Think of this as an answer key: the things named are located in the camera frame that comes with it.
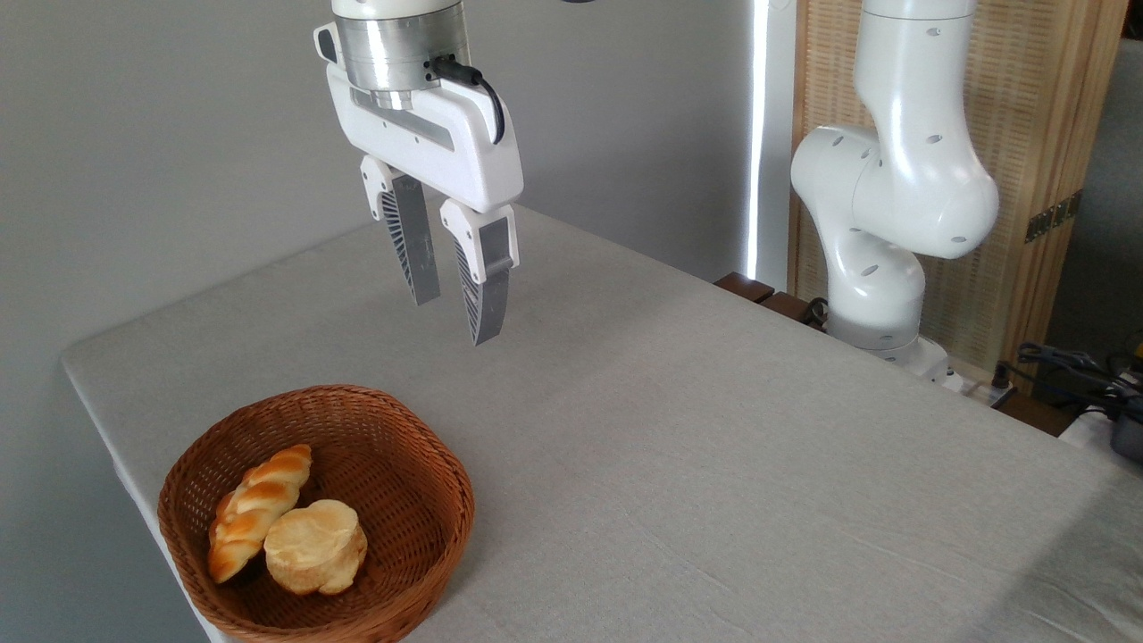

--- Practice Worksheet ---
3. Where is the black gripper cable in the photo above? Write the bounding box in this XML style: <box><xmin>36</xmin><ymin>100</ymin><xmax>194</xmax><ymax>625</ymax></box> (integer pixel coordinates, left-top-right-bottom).
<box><xmin>427</xmin><ymin>55</ymin><xmax>507</xmax><ymax>146</ymax></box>

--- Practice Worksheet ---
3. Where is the dark brown wooden block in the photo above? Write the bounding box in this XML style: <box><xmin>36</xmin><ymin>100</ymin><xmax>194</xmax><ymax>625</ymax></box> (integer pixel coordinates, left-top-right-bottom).
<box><xmin>759</xmin><ymin>291</ymin><xmax>829</xmax><ymax>332</ymax></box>
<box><xmin>713</xmin><ymin>271</ymin><xmax>776</xmax><ymax>305</ymax></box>

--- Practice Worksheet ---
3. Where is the white power strip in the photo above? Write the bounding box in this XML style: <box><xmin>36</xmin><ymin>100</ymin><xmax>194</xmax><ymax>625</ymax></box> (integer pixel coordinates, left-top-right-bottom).
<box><xmin>945</xmin><ymin>369</ymin><xmax>1015</xmax><ymax>405</ymax></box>

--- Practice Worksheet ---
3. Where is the brown wicker basket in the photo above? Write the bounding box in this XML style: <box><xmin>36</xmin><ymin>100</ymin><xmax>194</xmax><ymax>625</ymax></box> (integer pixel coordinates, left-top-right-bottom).
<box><xmin>157</xmin><ymin>384</ymin><xmax>476</xmax><ymax>643</ymax></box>

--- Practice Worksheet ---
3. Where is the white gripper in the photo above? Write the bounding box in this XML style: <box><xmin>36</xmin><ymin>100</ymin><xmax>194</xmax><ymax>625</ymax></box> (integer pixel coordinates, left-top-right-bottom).
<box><xmin>313</xmin><ymin>22</ymin><xmax>526</xmax><ymax>347</ymax></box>

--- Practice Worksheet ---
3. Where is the dark metal screen hinge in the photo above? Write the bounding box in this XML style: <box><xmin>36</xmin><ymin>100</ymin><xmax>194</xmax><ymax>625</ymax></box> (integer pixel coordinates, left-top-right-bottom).
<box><xmin>1024</xmin><ymin>188</ymin><xmax>1085</xmax><ymax>245</ymax></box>

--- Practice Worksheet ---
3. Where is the bamboo folding screen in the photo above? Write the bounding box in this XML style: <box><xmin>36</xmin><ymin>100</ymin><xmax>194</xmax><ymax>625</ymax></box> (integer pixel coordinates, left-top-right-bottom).
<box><xmin>789</xmin><ymin>0</ymin><xmax>1131</xmax><ymax>387</ymax></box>

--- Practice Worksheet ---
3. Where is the grey tablecloth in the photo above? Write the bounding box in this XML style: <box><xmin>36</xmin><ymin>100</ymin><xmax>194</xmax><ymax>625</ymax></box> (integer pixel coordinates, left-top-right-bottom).
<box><xmin>61</xmin><ymin>201</ymin><xmax>1143</xmax><ymax>643</ymax></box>

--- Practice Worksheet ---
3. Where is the braided bread loaf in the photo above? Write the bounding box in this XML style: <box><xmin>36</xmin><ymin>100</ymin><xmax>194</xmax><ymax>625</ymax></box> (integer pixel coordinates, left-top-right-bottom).
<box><xmin>208</xmin><ymin>444</ymin><xmax>313</xmax><ymax>585</ymax></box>

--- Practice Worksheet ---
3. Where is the grey device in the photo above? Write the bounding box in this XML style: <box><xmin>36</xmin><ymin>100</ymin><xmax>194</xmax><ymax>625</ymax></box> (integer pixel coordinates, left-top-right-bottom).
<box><xmin>1109</xmin><ymin>413</ymin><xmax>1143</xmax><ymax>463</ymax></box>

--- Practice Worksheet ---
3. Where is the round bread bun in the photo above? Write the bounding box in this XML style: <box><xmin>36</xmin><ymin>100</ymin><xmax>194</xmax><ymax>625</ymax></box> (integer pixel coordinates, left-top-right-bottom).
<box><xmin>263</xmin><ymin>499</ymin><xmax>369</xmax><ymax>597</ymax></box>

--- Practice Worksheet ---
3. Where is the black cable bundle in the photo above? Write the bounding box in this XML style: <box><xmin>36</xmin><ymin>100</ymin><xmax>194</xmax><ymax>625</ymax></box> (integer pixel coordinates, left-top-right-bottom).
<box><xmin>993</xmin><ymin>341</ymin><xmax>1143</xmax><ymax>422</ymax></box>

